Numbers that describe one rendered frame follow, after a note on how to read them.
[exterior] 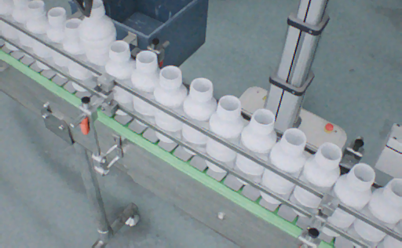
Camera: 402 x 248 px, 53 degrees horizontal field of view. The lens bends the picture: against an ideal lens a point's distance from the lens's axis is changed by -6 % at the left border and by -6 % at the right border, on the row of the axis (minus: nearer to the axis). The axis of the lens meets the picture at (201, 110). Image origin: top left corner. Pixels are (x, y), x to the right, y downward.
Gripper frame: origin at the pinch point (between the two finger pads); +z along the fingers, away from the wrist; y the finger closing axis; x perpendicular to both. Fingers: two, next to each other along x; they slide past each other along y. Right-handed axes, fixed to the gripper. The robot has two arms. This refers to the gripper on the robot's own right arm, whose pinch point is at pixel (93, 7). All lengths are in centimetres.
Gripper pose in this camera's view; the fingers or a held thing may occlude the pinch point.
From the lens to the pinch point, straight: 79.0
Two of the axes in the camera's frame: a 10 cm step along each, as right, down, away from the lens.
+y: -5.5, 6.1, -5.8
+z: -0.6, 6.6, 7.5
